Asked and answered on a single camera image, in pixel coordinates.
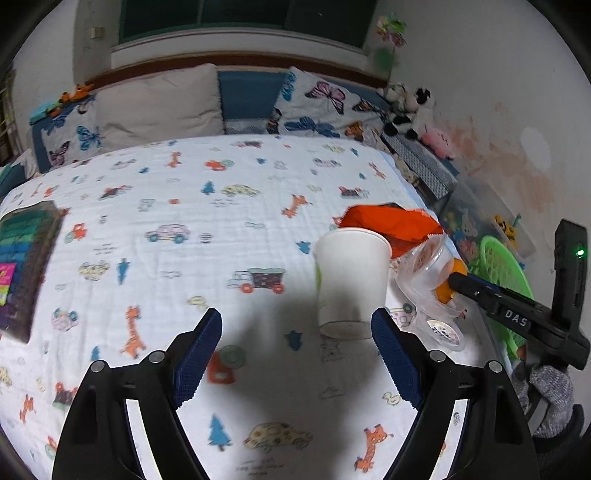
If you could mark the person's right hand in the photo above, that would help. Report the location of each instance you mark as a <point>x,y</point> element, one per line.
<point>554,392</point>

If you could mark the small butterfly print pillow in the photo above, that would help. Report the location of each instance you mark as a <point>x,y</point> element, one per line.
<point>74,138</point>

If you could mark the orange toy figure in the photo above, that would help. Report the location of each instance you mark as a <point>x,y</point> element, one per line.
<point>77,92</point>

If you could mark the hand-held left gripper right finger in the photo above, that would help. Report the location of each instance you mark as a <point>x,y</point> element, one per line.
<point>397,360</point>

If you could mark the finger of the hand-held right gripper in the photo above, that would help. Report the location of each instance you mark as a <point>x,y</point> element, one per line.
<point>480,300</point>
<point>487,284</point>

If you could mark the clear round plastic container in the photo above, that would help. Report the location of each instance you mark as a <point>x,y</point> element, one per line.
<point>420,272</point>

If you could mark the green plastic basket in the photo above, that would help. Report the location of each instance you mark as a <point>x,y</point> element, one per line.
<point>501,263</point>

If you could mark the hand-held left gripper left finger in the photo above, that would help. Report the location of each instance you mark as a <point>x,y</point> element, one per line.
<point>198,360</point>

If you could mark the white paper cup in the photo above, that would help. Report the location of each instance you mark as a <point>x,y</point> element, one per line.
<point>353,277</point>

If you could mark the teal toy vehicle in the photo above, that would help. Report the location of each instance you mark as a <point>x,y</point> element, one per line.
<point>46,113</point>

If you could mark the orange snack bag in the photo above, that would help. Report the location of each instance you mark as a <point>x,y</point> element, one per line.
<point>392,226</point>

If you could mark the beige pillow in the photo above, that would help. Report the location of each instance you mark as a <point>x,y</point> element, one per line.
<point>157,110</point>

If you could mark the white cartoon print blanket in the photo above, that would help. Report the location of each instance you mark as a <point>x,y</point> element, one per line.
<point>184,194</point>

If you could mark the brown wooden headboard ledge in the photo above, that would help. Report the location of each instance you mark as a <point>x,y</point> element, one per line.
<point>254,62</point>

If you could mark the blue headboard cushion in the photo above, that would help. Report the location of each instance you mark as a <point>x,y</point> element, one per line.
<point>249,97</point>

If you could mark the grey white dog plush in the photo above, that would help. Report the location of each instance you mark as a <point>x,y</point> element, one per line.
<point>395,92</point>

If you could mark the clear plastic jelly cup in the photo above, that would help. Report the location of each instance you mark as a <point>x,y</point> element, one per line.
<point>441,332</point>

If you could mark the wall switch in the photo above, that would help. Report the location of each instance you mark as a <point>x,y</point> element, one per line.
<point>97,32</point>

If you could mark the orange plastic shell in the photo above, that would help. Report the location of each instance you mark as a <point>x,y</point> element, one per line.
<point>444,291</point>

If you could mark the large butterfly print pillow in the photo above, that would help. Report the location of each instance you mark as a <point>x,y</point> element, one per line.
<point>323,101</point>

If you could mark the dark glass window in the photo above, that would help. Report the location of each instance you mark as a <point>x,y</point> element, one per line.
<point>249,18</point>

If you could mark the black white cow plush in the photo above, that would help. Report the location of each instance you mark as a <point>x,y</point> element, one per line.
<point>413,115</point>

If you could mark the person's right forearm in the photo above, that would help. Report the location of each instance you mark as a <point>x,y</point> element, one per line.
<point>565,454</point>

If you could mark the clear plastic storage box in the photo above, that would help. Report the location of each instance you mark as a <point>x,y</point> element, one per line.
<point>480,203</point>

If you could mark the colourful hanging wall decoration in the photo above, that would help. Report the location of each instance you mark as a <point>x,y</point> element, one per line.
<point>390,41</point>

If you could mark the dark box of coloured pens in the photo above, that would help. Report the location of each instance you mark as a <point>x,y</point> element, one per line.
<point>25,267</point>

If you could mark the pink plush toy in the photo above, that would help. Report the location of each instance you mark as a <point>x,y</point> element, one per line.
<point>438,143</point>

